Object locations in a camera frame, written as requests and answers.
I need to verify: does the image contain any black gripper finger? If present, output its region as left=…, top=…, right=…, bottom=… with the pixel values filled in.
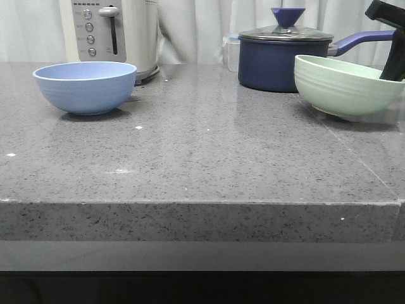
left=365, top=0, right=404, bottom=81

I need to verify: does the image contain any green bowl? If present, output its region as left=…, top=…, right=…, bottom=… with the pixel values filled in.
left=294, top=54, right=404, bottom=118

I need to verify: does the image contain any blue bowl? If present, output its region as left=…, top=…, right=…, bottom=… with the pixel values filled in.
left=32, top=61, right=137, bottom=115

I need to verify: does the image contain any glass lid with blue knob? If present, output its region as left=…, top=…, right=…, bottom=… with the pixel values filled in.
left=239, top=8, right=333, bottom=42

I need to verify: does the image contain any dark blue saucepan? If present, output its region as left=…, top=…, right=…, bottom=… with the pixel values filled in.
left=238, top=30, right=394, bottom=93

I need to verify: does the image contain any clear plastic food container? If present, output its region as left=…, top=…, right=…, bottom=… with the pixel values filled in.
left=222, top=34, right=240, bottom=72

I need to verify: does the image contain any white curtain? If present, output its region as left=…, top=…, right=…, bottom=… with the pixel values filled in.
left=1, top=1, right=387, bottom=64

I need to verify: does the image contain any cream toaster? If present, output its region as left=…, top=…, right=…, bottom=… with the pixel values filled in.
left=59, top=0, right=159, bottom=85

